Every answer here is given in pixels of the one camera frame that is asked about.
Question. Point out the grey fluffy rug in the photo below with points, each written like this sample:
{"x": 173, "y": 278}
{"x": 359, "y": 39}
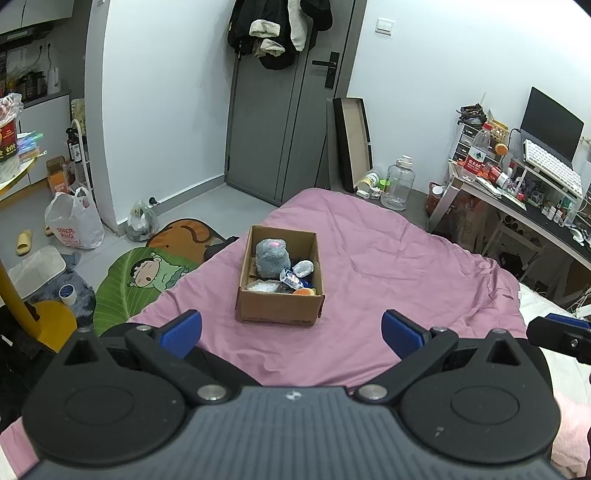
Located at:
{"x": 83, "y": 300}

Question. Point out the blue tissue pack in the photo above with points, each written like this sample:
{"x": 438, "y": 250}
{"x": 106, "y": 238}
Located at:
{"x": 291, "y": 278}

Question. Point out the small yellow-green bottle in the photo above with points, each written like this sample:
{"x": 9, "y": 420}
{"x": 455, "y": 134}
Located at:
{"x": 369, "y": 180}

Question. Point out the orange cardboard box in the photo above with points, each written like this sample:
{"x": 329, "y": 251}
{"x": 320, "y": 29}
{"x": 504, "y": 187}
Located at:
{"x": 57, "y": 177}

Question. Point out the upright red-label water bottle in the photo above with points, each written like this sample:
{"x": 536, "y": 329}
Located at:
{"x": 475, "y": 157}

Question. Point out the grey plastic bag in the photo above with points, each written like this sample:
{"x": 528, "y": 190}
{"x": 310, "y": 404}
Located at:
{"x": 141, "y": 224}

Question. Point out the green leaf floor mat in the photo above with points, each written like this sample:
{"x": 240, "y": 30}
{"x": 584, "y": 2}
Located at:
{"x": 120, "y": 286}

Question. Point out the brown cardboard box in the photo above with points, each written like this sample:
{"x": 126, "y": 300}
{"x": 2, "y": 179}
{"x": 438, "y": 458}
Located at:
{"x": 277, "y": 314}

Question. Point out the white metal rack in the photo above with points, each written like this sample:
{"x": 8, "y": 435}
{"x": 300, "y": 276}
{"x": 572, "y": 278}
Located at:
{"x": 85, "y": 170}

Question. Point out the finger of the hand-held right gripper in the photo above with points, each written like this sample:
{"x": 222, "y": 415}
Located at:
{"x": 570, "y": 320}
{"x": 561, "y": 341}

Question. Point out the grey door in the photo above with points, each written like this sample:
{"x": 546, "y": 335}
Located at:
{"x": 268, "y": 129}

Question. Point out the lying red-label bottle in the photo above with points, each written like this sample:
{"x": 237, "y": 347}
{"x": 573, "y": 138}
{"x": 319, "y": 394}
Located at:
{"x": 496, "y": 174}

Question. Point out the white-framed black desk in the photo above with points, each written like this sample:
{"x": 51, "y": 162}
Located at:
{"x": 545, "y": 221}

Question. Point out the desk drawer organizer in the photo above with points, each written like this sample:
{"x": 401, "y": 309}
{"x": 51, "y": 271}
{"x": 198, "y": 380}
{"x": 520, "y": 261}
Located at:
{"x": 466, "y": 143}

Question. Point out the white light switch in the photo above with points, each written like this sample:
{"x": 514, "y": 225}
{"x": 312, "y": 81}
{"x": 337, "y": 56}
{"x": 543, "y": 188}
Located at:
{"x": 385, "y": 26}

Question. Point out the black monitor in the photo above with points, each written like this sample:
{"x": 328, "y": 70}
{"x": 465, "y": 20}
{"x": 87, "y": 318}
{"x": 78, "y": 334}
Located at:
{"x": 551, "y": 122}

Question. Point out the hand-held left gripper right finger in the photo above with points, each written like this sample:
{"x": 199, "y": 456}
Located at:
{"x": 404, "y": 333}

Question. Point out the yellow table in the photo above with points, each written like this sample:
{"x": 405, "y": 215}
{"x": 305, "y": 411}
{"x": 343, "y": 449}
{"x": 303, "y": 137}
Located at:
{"x": 51, "y": 323}

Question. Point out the burger plush toy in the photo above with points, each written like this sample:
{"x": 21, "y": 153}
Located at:
{"x": 304, "y": 292}

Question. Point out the grey plush toy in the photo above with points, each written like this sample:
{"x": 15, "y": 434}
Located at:
{"x": 272, "y": 258}

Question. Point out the clear water jug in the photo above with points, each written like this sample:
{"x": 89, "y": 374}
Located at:
{"x": 397, "y": 184}

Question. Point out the black spray bottle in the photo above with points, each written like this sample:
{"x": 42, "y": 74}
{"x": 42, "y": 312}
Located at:
{"x": 74, "y": 145}

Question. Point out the woven basket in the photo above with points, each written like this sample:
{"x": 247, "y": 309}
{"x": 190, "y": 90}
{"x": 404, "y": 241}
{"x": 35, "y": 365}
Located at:
{"x": 497, "y": 131}

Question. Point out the hanging dark jackets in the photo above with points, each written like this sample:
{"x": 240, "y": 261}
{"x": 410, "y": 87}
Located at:
{"x": 277, "y": 27}

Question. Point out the yellow slipper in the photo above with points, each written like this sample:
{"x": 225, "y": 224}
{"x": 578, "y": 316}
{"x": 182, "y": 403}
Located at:
{"x": 24, "y": 242}

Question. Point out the white monitor riser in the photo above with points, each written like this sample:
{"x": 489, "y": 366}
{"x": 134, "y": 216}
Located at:
{"x": 521, "y": 168}

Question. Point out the clear bag of white stuffing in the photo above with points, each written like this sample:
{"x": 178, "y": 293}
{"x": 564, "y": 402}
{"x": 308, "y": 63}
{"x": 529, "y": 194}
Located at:
{"x": 262, "y": 286}

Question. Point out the black-edged flat cardboard tray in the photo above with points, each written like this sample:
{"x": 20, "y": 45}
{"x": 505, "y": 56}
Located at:
{"x": 355, "y": 143}

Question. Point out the white plastic bag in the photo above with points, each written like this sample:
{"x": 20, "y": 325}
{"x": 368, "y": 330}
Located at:
{"x": 74, "y": 221}

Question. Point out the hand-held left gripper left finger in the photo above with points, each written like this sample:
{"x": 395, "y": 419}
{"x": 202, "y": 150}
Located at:
{"x": 180, "y": 333}

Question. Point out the white pillow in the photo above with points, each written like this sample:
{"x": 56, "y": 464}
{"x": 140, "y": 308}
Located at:
{"x": 535, "y": 300}

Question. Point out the pink bed sheet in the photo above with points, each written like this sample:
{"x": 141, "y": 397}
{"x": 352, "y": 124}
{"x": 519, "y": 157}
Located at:
{"x": 392, "y": 277}

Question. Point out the white keyboard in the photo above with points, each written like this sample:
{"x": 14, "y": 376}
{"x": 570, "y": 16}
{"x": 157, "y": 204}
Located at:
{"x": 551, "y": 166}

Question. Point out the white kitchen cabinet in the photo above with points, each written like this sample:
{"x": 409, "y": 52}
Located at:
{"x": 46, "y": 120}

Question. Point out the stack of colourful books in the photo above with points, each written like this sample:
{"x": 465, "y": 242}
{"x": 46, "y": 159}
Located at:
{"x": 30, "y": 147}

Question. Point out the white charger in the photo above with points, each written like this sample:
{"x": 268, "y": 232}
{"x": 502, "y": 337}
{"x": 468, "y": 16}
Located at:
{"x": 362, "y": 194}

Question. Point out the red wrapped tub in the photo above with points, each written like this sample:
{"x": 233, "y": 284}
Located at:
{"x": 9, "y": 138}

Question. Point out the black bag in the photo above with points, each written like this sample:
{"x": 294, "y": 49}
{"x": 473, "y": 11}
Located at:
{"x": 515, "y": 265}

